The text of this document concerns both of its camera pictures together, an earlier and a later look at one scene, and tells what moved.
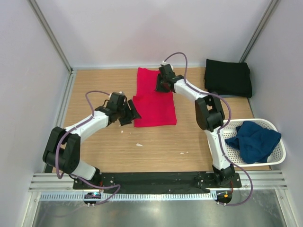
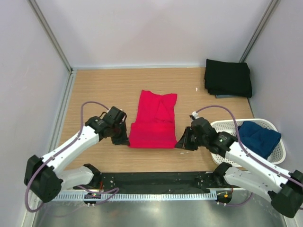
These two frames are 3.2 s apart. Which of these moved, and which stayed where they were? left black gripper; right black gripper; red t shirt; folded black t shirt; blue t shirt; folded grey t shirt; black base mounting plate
Moved: left black gripper; red t shirt; right black gripper
Stayed: black base mounting plate; folded black t shirt; blue t shirt; folded grey t shirt
